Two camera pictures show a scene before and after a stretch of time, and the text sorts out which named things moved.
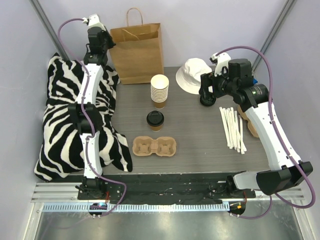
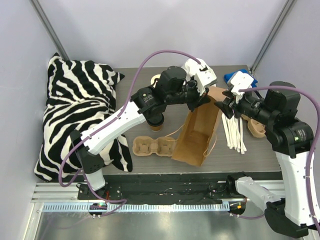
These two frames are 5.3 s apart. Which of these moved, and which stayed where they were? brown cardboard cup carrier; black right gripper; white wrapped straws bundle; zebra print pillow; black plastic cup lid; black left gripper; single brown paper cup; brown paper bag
Moved: black left gripper; black right gripper; brown paper bag
Stayed: single brown paper cup; brown cardboard cup carrier; zebra print pillow; black plastic cup lid; white wrapped straws bundle
